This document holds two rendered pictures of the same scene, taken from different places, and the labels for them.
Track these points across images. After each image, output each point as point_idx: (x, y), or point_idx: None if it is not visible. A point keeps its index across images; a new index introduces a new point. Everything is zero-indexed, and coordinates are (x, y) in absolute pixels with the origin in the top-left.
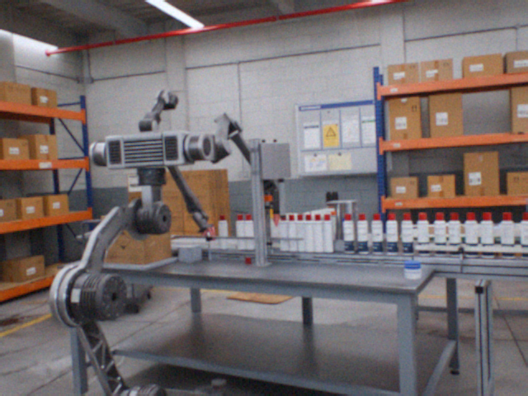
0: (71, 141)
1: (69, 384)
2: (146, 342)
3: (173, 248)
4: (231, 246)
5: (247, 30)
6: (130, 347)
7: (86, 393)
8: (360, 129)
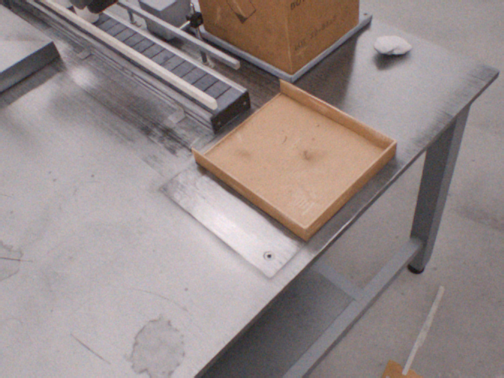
0: None
1: (463, 340)
2: (293, 304)
3: (184, 64)
4: (1, 160)
5: None
6: (328, 284)
7: (413, 286)
8: None
